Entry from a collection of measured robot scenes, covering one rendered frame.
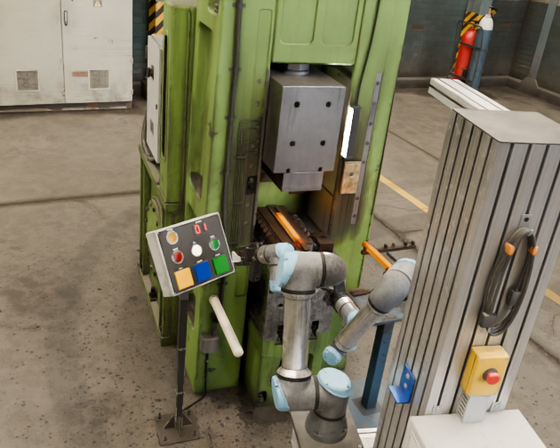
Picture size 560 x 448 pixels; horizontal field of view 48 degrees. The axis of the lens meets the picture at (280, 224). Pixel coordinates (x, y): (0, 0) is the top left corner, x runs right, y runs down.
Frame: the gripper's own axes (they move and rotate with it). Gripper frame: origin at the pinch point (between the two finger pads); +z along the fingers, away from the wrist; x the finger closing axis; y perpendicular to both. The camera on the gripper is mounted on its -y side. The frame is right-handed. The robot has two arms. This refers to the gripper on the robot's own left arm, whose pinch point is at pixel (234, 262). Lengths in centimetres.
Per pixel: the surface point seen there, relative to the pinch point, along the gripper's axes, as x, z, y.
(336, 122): -56, -27, 47
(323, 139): -51, -21, 42
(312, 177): -49, -11, 26
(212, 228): -1.0, 10.4, 16.1
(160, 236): 25.1, 10.4, 20.0
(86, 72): -217, 464, 200
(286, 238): -45.0, 13.4, -0.3
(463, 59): -724, 276, 118
